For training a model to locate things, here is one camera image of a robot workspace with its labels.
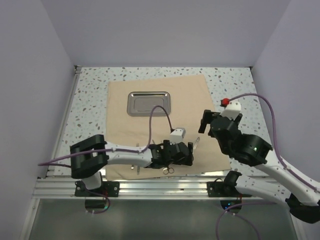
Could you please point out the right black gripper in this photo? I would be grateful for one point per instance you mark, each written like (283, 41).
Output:
(207, 115)

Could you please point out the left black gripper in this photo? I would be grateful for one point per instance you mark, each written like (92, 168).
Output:
(188, 159)

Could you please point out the steel scissors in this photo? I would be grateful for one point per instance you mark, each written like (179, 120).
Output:
(168, 170)

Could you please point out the beige cloth wrap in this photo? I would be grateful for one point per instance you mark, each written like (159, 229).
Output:
(189, 97)

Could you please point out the steel instrument tray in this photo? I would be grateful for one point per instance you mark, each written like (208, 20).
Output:
(141, 103)

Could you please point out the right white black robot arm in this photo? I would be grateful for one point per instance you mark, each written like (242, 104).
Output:
(299, 193)

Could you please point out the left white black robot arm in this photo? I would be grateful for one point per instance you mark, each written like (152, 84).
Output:
(92, 154)

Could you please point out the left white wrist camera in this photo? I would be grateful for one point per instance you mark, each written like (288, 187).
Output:
(177, 135)

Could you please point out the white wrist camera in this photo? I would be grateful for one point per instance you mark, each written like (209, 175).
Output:
(232, 108)
(177, 135)

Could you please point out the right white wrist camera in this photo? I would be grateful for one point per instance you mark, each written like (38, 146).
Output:
(232, 108)

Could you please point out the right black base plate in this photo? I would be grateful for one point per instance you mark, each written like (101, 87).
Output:
(222, 189)

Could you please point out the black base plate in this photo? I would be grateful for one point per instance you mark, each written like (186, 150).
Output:
(107, 189)
(222, 189)

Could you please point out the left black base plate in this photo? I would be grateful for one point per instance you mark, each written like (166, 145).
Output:
(107, 189)

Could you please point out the aluminium left side rail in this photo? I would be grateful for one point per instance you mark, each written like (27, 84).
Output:
(59, 146)

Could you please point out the aluminium rail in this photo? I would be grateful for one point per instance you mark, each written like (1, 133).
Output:
(59, 146)
(174, 188)

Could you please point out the aluminium front rail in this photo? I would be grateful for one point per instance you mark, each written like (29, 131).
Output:
(174, 188)

